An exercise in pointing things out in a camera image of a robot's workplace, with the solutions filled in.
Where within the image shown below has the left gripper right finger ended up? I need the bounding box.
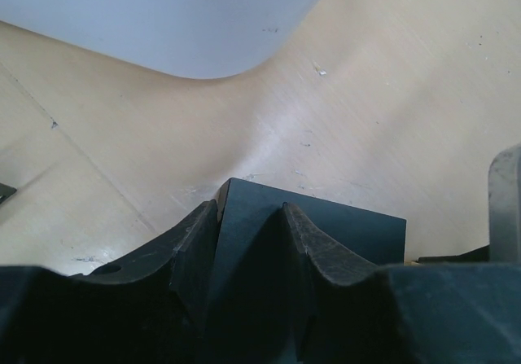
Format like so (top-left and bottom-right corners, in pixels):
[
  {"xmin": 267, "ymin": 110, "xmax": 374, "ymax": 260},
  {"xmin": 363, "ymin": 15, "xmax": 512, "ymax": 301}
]
[{"xmin": 282, "ymin": 204, "xmax": 520, "ymax": 363}]

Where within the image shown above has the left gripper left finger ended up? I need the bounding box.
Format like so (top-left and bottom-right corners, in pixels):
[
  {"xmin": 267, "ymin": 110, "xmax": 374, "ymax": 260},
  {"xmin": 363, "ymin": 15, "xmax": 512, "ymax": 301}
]
[{"xmin": 1, "ymin": 200, "xmax": 218, "ymax": 363}]

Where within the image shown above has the small black network switch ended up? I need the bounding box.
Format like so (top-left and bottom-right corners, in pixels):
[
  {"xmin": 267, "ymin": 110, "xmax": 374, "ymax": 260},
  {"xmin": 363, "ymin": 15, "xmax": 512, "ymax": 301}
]
[{"xmin": 196, "ymin": 178, "xmax": 406, "ymax": 363}]

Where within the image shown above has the white plastic tub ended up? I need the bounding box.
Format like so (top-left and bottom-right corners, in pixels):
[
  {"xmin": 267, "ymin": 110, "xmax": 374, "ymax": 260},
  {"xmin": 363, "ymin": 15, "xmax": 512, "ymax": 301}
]
[{"xmin": 1, "ymin": 0, "xmax": 318, "ymax": 79}]

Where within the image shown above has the large teal rack switch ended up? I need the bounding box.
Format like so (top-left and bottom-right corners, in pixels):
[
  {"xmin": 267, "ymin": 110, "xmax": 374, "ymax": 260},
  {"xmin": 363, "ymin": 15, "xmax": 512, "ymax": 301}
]
[{"xmin": 0, "ymin": 183, "xmax": 17, "ymax": 204}]

